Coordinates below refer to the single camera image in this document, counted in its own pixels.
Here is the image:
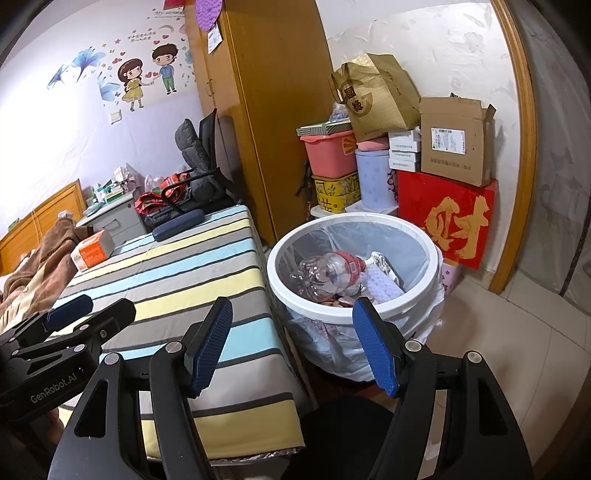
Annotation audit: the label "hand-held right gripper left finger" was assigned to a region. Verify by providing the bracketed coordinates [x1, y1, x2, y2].
[48, 296, 234, 480]

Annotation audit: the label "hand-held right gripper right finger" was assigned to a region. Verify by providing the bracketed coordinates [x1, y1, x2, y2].
[352, 296, 534, 480]

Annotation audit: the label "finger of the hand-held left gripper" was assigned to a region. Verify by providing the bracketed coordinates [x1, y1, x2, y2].
[0, 294, 94, 346]
[0, 298, 137, 370]

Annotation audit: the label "white foam net sleeve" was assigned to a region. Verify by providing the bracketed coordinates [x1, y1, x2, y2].
[365, 265, 406, 303]

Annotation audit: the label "clear plastic bottle red label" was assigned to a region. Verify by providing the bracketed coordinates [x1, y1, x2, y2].
[290, 251, 368, 301]

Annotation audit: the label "white round trash bin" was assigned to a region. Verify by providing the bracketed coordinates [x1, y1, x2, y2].
[267, 212, 445, 384]

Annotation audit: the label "brown blanket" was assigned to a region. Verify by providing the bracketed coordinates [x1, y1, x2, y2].
[0, 217, 90, 319]

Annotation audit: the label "orange white box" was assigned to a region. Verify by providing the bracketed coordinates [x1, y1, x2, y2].
[71, 229, 115, 272]

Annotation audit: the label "grey nightstand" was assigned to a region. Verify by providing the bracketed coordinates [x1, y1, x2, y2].
[76, 191, 148, 245]

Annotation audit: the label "wooden headboard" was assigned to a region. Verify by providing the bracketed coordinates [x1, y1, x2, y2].
[0, 179, 88, 273]

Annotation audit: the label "pale floral box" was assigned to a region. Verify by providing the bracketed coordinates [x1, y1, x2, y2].
[441, 258, 465, 296]

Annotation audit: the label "dark blue glasses case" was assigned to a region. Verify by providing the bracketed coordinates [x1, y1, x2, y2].
[152, 209, 205, 241]

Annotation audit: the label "red patterned bags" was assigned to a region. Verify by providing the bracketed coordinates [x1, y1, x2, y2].
[134, 171, 195, 215]

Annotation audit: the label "clutter of small boxes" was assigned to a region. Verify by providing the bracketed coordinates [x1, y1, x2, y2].
[90, 166, 146, 206]

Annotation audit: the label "red gold gift box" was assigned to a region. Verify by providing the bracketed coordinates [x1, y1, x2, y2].
[397, 170, 499, 271]

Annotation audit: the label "clear storage box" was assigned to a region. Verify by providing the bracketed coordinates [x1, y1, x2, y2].
[310, 203, 398, 223]

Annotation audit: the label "yellow patterned box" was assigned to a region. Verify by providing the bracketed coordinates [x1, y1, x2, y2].
[311, 173, 362, 214]

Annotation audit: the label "pale purple cylindrical bin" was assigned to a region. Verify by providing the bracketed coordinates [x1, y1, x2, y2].
[355, 148, 400, 208]

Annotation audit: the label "dark folded umbrella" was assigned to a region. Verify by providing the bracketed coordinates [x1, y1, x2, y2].
[299, 161, 315, 217]

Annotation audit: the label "grey cushion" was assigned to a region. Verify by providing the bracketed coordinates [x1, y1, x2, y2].
[174, 119, 218, 185]

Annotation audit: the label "black office chair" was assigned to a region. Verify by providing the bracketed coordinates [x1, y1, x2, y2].
[174, 108, 241, 215]

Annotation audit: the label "pink plastic box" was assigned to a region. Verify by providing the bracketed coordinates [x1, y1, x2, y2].
[299, 129, 358, 178]

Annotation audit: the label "pink round lid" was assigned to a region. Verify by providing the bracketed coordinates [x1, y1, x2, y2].
[356, 137, 393, 153]

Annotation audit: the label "open cardboard box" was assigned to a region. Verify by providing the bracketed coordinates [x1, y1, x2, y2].
[419, 93, 497, 188]

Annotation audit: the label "patterned flat tray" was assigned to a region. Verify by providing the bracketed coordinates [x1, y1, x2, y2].
[295, 121, 352, 137]

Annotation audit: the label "wooden wardrobe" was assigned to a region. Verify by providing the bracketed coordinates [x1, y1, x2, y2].
[185, 0, 340, 245]

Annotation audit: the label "brown paper bag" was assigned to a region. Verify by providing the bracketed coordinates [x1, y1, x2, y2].
[329, 53, 421, 143]

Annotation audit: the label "purple hanging pad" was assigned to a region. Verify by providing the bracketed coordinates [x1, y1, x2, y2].
[196, 0, 225, 33]

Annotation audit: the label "cartoon couple wall sticker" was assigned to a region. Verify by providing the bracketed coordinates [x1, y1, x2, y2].
[46, 28, 195, 112]

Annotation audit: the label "wooden door frame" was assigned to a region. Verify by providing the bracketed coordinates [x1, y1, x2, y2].
[489, 0, 539, 296]

